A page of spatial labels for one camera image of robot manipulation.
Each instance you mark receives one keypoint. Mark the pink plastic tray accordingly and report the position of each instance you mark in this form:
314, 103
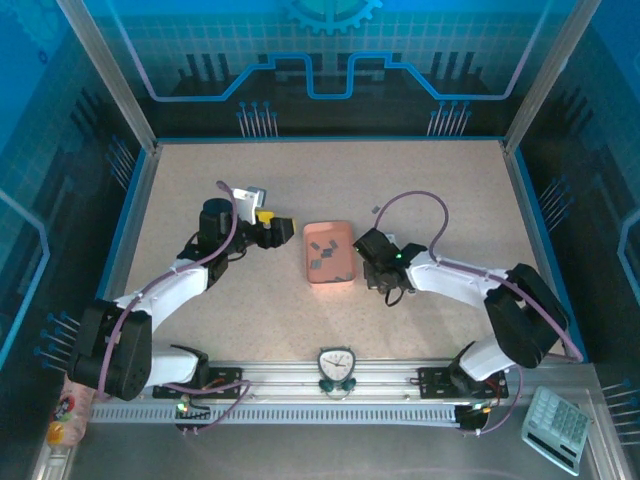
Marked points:
340, 260

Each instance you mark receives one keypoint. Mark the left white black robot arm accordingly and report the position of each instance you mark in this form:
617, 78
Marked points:
170, 292

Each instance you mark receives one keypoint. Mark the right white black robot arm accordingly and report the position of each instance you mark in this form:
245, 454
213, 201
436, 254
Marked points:
450, 280

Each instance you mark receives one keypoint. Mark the blue table rim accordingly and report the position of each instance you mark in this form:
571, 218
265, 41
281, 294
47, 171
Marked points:
330, 139

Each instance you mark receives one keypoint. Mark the white teal alarm clock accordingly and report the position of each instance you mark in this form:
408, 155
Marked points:
336, 362

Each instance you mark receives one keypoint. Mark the black controller board with LEDs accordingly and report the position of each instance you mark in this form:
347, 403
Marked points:
192, 412
467, 417

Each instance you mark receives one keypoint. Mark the light green calculator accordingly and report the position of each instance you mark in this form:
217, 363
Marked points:
555, 425

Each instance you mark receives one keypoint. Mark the clear plastic bottle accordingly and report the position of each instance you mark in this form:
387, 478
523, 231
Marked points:
70, 420

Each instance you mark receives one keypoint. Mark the aluminium blue side rail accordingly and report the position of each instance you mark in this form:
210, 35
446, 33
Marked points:
132, 235
532, 235

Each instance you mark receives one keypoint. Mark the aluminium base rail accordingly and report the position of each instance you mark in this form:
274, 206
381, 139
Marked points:
280, 372

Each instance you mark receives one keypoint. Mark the aluminium frame post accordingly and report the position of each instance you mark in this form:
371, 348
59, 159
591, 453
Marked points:
110, 75
550, 75

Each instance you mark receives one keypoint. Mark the blue printed enclosure panel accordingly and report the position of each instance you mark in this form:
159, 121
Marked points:
40, 150
330, 50
600, 150

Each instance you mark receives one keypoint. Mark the aluminium frame extrusion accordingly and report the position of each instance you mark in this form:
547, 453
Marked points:
52, 465

